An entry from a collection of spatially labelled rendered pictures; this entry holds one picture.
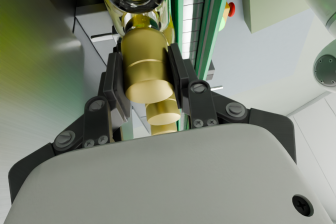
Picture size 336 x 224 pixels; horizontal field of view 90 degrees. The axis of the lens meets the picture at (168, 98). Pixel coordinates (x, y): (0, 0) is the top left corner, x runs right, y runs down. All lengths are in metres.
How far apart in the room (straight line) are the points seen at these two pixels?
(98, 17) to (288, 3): 0.52
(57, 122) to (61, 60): 0.08
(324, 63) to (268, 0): 0.27
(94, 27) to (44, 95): 0.26
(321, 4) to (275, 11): 0.16
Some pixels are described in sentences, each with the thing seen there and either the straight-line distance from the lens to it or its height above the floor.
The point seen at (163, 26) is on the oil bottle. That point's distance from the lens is 0.17.
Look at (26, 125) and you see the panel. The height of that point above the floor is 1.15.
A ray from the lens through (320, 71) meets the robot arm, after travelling 0.41.
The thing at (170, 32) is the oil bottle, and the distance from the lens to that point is 0.20.
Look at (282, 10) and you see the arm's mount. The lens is 0.66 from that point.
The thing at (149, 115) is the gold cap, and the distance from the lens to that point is 0.16.
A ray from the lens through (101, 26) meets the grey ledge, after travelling 0.44.
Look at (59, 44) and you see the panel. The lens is 0.28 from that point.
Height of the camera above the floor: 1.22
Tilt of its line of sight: 26 degrees down
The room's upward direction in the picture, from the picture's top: 170 degrees clockwise
